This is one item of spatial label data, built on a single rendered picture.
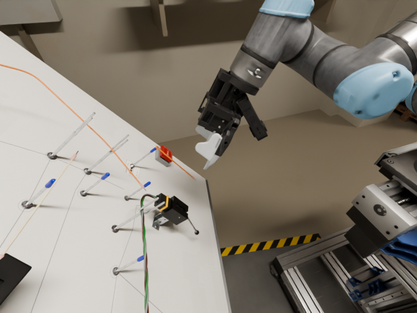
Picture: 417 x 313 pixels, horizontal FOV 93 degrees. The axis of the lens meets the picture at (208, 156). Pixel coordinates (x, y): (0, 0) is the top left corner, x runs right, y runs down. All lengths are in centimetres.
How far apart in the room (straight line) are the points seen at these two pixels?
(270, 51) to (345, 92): 13
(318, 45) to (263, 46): 10
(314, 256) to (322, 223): 50
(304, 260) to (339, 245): 28
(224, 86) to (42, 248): 41
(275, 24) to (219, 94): 15
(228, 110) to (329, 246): 142
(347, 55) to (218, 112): 22
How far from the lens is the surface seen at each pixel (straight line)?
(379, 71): 34
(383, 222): 78
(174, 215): 52
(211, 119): 41
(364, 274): 171
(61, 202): 46
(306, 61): 43
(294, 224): 194
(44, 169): 48
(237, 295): 164
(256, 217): 187
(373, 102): 35
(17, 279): 33
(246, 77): 39
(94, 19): 202
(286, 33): 40
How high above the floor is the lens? 160
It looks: 44 degrees down
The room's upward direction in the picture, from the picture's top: straight up
